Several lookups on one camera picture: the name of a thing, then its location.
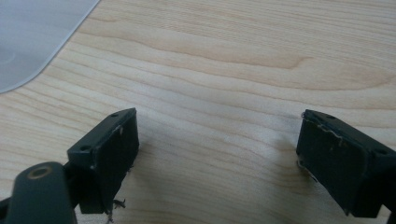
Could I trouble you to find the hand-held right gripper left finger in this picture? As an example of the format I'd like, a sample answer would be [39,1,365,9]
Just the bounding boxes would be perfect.
[66,107,140,216]

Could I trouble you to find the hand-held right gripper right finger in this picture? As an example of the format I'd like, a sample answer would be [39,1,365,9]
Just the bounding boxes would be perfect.
[295,108,396,218]

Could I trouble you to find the white translucent plastic mat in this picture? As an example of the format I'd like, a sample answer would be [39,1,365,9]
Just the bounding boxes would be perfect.
[0,0,101,94]

